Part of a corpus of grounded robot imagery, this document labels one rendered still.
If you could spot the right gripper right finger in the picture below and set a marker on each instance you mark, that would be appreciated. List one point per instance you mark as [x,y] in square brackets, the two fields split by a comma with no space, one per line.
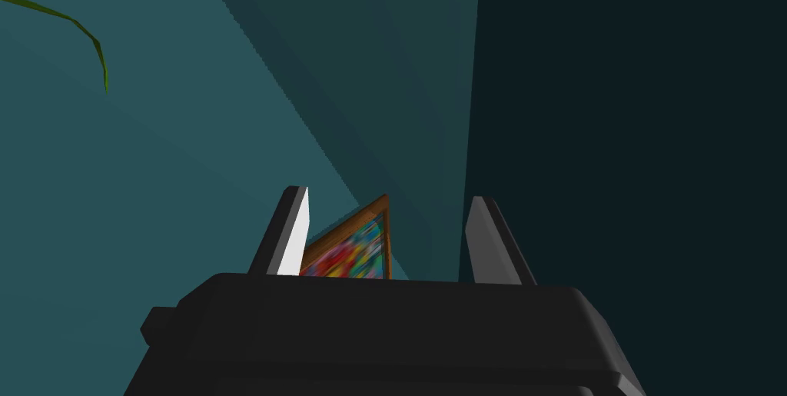
[492,248]

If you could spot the green plant leaf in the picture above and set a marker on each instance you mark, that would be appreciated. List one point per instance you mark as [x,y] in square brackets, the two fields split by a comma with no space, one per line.
[86,33]

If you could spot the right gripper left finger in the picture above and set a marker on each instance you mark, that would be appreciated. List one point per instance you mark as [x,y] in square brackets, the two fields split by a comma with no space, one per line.
[288,236]

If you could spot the colourful picture in wooden frame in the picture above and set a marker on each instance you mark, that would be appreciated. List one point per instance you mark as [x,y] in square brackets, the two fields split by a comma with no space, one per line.
[353,254]

